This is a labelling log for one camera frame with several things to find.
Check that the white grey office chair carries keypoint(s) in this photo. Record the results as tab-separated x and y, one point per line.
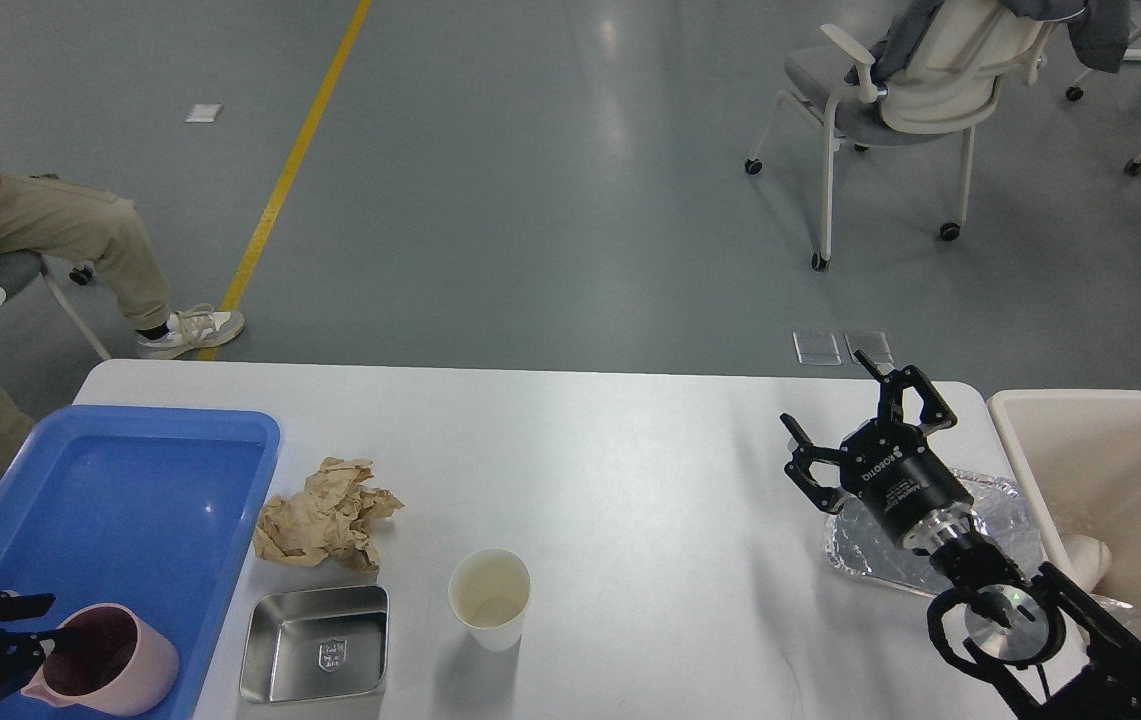
952	83

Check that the floor outlet plate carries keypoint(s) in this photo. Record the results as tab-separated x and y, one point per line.
872	345
817	348

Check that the right floor outlet plate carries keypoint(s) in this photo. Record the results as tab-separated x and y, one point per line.
872	345

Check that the blue plastic tray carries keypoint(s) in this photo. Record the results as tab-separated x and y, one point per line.
150	507

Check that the grey chair of person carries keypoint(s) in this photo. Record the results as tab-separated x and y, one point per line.
19	269

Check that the left floor outlet plate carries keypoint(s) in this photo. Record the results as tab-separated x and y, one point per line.
817	348

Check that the aluminium foil tray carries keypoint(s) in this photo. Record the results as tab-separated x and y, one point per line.
855	545

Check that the crumpled brown paper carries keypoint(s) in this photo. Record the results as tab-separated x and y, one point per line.
330	518

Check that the white paper cup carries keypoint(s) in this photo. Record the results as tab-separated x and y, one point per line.
489	593

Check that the pink mug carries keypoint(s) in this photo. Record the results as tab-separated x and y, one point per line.
108	659

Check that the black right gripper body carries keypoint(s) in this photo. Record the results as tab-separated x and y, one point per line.
910	492

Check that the seated person in khaki trousers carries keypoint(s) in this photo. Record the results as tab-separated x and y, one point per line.
76	223

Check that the beige plastic bin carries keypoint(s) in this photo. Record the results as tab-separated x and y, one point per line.
1076	454

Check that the square stainless steel tray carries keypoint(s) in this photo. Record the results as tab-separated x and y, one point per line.
322	644

